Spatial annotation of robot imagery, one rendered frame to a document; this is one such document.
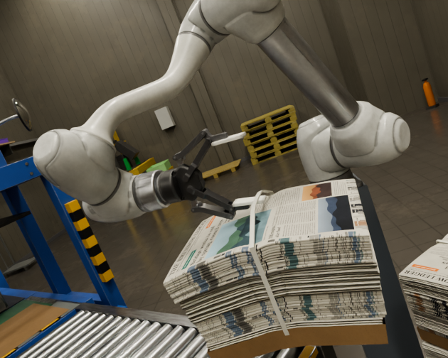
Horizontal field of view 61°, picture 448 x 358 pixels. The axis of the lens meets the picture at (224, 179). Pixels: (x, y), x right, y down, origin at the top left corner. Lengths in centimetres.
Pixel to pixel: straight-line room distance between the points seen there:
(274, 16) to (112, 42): 906
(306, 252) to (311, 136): 73
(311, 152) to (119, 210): 75
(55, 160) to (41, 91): 1001
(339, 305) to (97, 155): 54
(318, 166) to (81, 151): 86
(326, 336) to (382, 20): 764
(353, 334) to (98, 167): 58
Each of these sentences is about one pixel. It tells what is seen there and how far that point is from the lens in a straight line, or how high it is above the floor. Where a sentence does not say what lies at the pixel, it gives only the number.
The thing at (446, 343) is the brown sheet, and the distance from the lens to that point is 126.
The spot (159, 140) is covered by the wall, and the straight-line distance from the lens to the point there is 967.
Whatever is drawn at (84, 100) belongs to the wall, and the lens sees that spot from 1024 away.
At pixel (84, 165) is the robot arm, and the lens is 78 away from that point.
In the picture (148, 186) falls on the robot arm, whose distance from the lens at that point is 84.
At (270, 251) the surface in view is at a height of 117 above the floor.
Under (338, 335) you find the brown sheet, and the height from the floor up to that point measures 97.
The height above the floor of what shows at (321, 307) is 103.
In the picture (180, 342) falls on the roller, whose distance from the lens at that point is 132.
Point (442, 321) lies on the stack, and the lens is 121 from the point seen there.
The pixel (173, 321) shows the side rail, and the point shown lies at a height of 80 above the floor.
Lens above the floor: 143
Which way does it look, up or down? 10 degrees down
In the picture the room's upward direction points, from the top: 22 degrees counter-clockwise
